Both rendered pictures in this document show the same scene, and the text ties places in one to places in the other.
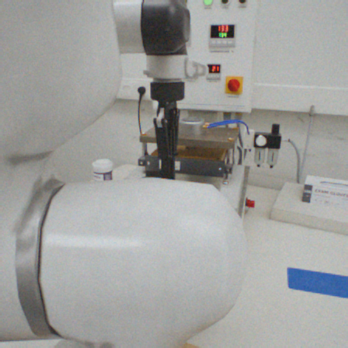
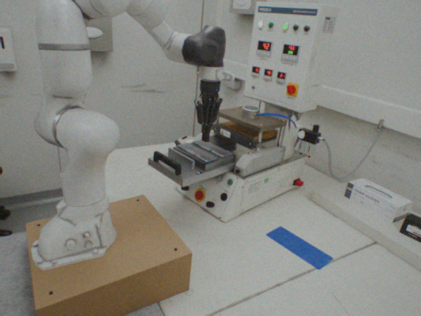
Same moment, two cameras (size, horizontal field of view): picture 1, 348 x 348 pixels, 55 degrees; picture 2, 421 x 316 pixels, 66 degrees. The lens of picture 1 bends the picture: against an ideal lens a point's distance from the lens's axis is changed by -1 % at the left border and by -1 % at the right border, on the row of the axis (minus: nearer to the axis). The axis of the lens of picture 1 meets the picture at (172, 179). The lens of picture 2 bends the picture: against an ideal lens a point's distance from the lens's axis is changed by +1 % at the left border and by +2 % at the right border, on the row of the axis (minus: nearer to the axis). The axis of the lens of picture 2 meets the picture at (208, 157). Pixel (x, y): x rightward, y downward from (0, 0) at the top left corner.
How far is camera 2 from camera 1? 0.68 m
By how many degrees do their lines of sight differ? 28
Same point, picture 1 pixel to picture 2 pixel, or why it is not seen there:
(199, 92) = (270, 90)
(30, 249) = (56, 118)
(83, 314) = (62, 137)
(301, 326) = (247, 251)
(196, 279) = (82, 135)
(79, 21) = (66, 69)
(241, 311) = (222, 230)
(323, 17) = (412, 44)
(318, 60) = (400, 81)
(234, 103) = (291, 103)
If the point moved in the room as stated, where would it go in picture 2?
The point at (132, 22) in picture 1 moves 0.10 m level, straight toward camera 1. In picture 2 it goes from (178, 48) to (161, 49)
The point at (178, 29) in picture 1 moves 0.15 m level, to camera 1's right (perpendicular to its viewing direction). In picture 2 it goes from (198, 54) to (239, 62)
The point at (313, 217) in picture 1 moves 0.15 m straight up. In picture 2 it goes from (337, 208) to (346, 177)
